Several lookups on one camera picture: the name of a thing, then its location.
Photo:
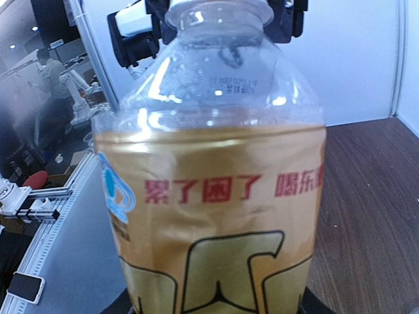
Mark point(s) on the aluminium frame post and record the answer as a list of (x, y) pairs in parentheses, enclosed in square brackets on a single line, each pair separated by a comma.
[(402, 29), (92, 48)]

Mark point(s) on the red round object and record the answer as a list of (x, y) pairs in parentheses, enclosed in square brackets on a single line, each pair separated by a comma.
[(37, 180)]

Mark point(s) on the right aluminium frame post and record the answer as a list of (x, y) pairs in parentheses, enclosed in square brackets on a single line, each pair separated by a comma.
[(402, 29)]

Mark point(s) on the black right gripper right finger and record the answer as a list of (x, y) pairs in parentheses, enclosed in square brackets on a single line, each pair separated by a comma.
[(328, 300)]

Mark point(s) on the large gold label drink bottle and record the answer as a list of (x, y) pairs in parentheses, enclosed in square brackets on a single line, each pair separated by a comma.
[(212, 168)]

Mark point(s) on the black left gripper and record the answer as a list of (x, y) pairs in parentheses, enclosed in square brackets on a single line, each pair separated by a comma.
[(287, 23)]

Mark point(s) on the person in background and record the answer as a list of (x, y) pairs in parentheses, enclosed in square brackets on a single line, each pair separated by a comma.
[(60, 107)]

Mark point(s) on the left aluminium frame post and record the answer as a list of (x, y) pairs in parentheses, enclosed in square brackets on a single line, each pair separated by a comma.
[(92, 48)]

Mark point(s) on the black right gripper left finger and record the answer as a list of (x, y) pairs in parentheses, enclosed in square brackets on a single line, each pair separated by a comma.
[(121, 305)]

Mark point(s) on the white smartphone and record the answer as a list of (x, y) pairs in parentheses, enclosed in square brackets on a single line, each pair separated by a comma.
[(26, 287)]

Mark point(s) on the front aluminium frame rail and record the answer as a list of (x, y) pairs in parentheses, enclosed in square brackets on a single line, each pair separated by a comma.
[(63, 252)]

